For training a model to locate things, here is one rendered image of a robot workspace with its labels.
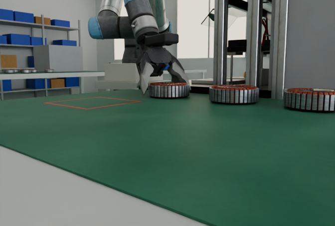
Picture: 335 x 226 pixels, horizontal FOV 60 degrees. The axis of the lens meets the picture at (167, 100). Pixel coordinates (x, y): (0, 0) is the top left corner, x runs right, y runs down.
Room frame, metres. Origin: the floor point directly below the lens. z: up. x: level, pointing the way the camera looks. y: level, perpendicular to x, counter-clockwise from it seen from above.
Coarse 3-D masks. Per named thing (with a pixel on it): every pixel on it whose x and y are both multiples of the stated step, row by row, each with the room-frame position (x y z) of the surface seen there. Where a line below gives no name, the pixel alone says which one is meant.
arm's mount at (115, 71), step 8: (112, 64) 1.61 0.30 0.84; (120, 64) 1.57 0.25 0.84; (128, 64) 1.53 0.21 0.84; (112, 72) 1.61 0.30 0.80; (120, 72) 1.57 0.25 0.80; (128, 72) 1.53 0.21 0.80; (136, 72) 1.51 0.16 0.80; (112, 80) 1.61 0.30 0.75; (120, 80) 1.57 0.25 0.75; (128, 80) 1.53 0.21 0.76; (136, 80) 1.51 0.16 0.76; (152, 80) 1.61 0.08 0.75; (160, 80) 1.67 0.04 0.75
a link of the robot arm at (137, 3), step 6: (126, 0) 0.91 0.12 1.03; (132, 0) 0.89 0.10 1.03; (138, 0) 0.89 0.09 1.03; (144, 0) 0.90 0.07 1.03; (126, 6) 0.91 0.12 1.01; (132, 6) 0.89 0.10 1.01; (138, 6) 0.88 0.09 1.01; (144, 6) 0.88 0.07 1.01; (150, 6) 0.91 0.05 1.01; (132, 12) 0.88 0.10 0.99; (138, 12) 0.87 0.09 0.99; (144, 12) 0.87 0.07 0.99; (150, 12) 0.89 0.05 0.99; (132, 18) 0.88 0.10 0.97
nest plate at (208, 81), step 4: (192, 80) 1.05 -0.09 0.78; (196, 80) 1.04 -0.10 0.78; (200, 80) 1.03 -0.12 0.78; (204, 80) 1.02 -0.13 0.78; (208, 80) 1.02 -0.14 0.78; (212, 80) 1.02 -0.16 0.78; (228, 80) 1.02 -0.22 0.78; (232, 80) 1.02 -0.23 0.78; (236, 80) 1.02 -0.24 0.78; (240, 80) 1.03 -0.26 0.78; (244, 80) 1.06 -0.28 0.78; (228, 84) 0.96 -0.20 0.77
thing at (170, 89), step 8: (152, 88) 0.75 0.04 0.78; (160, 88) 0.73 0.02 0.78; (168, 88) 0.73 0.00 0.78; (176, 88) 0.73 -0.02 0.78; (184, 88) 0.75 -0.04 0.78; (152, 96) 0.75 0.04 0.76; (160, 96) 0.73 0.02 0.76; (168, 96) 0.73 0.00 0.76; (176, 96) 0.73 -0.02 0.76; (184, 96) 0.75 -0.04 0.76
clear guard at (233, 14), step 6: (228, 6) 1.18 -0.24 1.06; (264, 6) 1.16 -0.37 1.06; (270, 6) 1.16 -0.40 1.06; (210, 12) 1.23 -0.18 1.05; (228, 12) 1.29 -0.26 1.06; (234, 12) 1.29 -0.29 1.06; (240, 12) 1.29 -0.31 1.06; (246, 12) 1.29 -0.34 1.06; (210, 18) 1.26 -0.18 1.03; (228, 18) 1.36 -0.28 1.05; (234, 18) 1.40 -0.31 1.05; (204, 24) 1.27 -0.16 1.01; (210, 24) 1.30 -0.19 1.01; (228, 24) 1.41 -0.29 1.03
